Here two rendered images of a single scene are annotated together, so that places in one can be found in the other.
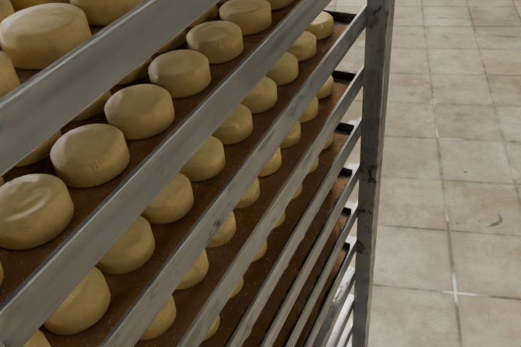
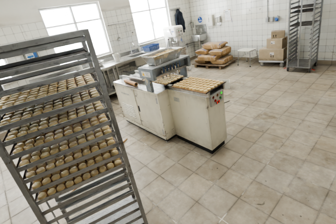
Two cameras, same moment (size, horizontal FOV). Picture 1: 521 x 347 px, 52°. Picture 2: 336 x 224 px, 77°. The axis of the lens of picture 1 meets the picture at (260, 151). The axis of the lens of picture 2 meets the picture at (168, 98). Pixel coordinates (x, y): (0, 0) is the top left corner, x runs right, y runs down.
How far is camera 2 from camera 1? 1.25 m
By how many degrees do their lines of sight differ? 36
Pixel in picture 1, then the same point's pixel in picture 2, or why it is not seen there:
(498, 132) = (296, 171)
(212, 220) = (40, 131)
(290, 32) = (65, 109)
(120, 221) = (17, 124)
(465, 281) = (228, 217)
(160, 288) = (26, 136)
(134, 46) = (20, 106)
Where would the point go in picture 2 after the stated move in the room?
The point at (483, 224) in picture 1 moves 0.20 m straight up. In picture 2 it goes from (254, 202) to (254, 186)
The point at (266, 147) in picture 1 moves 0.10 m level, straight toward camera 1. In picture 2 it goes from (58, 125) to (42, 134)
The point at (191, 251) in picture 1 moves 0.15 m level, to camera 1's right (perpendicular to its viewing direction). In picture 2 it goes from (34, 134) to (47, 139)
